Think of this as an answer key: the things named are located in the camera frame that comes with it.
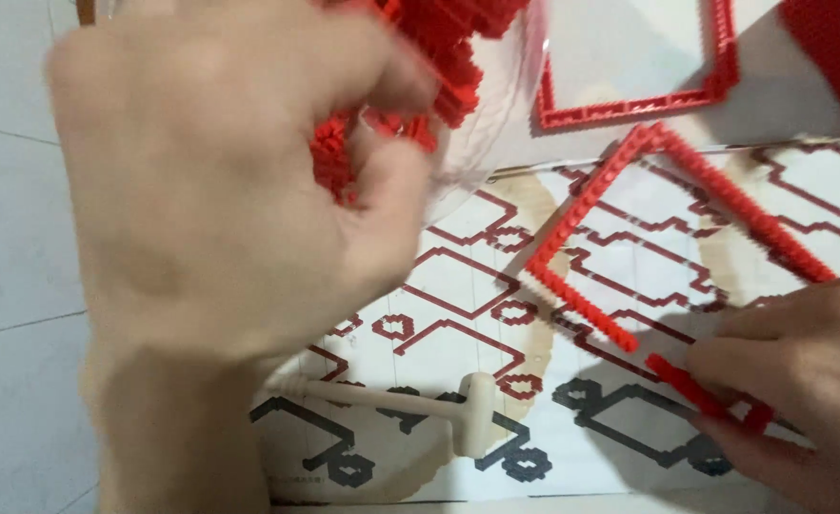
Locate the person's right hand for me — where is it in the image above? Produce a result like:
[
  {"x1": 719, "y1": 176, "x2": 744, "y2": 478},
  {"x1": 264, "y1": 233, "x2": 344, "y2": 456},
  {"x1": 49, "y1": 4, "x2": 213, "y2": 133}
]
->
[{"x1": 683, "y1": 267, "x2": 840, "y2": 514}]

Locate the person's left hand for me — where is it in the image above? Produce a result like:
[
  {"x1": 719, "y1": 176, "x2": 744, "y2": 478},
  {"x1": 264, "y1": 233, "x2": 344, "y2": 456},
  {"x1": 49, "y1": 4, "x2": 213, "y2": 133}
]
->
[{"x1": 45, "y1": 0, "x2": 441, "y2": 361}]

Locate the red brick strip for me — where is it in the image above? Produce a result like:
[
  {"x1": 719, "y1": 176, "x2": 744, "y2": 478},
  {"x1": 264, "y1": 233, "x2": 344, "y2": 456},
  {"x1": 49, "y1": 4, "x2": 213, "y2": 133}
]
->
[{"x1": 645, "y1": 353, "x2": 776, "y2": 434}]

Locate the pile of red bricks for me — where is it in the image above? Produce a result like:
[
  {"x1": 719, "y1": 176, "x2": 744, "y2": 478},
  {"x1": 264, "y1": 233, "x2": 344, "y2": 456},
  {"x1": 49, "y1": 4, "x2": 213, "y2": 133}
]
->
[{"x1": 310, "y1": 0, "x2": 535, "y2": 204}]

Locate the printed instruction sheet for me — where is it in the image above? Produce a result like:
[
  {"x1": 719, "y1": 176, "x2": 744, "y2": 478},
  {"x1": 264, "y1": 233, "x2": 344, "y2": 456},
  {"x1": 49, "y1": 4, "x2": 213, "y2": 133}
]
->
[{"x1": 250, "y1": 137, "x2": 840, "y2": 505}]

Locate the clear plastic bag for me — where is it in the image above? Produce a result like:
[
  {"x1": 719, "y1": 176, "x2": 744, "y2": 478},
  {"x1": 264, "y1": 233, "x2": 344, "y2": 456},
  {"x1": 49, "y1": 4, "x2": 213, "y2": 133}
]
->
[{"x1": 420, "y1": 0, "x2": 551, "y2": 224}]

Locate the red brick plate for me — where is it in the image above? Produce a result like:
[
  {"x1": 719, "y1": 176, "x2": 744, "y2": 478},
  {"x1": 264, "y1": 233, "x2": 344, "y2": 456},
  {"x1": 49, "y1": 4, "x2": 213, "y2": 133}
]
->
[{"x1": 779, "y1": 0, "x2": 840, "y2": 134}]

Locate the cream plastic hammer tool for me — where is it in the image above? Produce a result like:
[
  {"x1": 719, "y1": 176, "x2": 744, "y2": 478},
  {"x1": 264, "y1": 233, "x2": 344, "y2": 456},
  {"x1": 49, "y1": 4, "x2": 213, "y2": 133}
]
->
[{"x1": 277, "y1": 371, "x2": 499, "y2": 460}]

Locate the large open red brick frame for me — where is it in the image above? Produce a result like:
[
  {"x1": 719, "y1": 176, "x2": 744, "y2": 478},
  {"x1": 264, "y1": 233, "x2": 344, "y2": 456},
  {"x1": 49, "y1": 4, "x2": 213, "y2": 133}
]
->
[{"x1": 525, "y1": 122, "x2": 837, "y2": 355}]

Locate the small square red brick frame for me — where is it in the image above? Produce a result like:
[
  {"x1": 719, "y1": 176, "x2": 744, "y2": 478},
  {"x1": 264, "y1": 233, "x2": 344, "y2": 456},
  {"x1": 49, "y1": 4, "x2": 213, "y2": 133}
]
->
[{"x1": 534, "y1": 0, "x2": 741, "y2": 131}]

